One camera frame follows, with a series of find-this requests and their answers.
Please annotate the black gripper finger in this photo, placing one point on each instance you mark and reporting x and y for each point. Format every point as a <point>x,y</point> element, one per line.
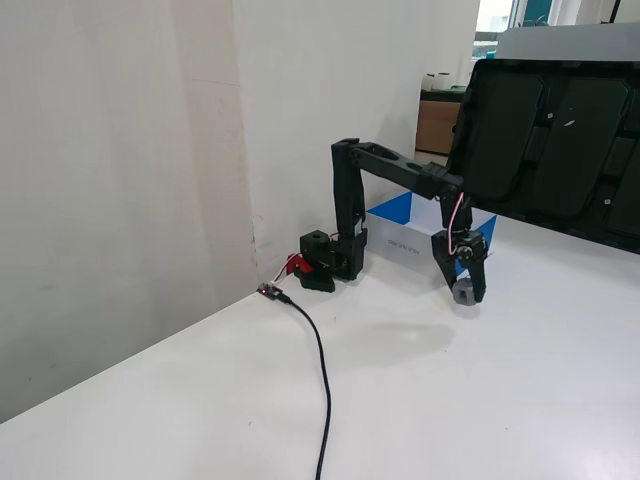
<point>478,282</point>
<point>446,272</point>

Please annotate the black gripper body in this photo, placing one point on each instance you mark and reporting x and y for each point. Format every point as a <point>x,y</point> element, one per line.
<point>446,248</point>

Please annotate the gray block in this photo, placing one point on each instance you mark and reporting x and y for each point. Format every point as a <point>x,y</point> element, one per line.
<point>463,293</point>

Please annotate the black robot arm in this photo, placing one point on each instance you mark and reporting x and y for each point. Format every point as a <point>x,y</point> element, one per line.
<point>350,200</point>

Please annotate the blue and white box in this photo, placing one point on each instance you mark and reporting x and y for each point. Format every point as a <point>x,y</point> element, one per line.
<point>405,245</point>

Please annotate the brown cardboard box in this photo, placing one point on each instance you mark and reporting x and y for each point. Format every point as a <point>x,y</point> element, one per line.
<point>436,127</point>

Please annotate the black plastic tray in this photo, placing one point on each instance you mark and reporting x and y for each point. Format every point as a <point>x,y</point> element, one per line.
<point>545,145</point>

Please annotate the red clamp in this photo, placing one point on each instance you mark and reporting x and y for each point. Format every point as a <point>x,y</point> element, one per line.
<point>299,263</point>

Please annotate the white container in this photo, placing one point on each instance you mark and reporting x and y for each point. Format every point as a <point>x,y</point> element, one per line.
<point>444,81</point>
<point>430,82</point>

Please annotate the small controller board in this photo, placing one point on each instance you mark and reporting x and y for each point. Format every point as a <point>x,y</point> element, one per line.
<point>270,291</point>

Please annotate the gray panel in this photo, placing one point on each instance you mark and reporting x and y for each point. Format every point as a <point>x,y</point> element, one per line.
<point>565,42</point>

